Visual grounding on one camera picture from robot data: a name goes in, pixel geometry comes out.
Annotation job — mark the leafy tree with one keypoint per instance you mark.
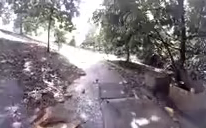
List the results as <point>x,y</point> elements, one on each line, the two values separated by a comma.
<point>127,53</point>

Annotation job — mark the thin-trunked tree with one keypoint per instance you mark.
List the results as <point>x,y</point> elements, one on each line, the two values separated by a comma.
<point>48,36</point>

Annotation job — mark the pale concrete block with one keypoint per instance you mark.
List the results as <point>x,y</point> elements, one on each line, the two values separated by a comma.
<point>187,99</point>

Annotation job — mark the dark-trunked tree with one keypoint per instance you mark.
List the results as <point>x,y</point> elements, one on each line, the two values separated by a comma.
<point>183,50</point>

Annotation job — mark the grey paved path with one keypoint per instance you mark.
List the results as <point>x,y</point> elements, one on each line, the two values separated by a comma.
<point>108,76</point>

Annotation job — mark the leaf-strewn grass slope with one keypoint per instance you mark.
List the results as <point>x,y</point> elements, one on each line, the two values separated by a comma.
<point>31,73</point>

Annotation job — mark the group of trees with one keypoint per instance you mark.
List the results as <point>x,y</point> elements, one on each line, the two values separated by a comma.
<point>19,26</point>

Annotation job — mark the brown stone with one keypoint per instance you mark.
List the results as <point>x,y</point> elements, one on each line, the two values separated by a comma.
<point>55,116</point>

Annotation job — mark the leaf-strewn grass verge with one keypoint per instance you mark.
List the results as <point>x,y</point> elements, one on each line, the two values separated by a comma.
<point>137,77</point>

